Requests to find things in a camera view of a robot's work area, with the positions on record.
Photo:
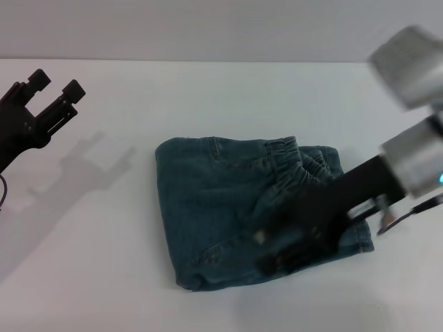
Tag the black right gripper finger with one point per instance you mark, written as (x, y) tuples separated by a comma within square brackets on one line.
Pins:
[(294, 259), (277, 237)]

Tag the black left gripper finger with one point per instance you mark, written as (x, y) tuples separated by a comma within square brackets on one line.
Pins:
[(65, 103), (38, 79)]

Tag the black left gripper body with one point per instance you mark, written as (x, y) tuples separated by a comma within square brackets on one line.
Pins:
[(17, 135)]

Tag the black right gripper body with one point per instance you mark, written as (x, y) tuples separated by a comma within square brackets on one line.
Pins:
[(328, 200)]

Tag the blue denim shorts cartoon print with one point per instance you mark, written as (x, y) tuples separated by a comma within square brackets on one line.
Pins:
[(214, 193)]

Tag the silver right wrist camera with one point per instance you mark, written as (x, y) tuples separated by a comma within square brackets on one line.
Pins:
[(405, 65)]

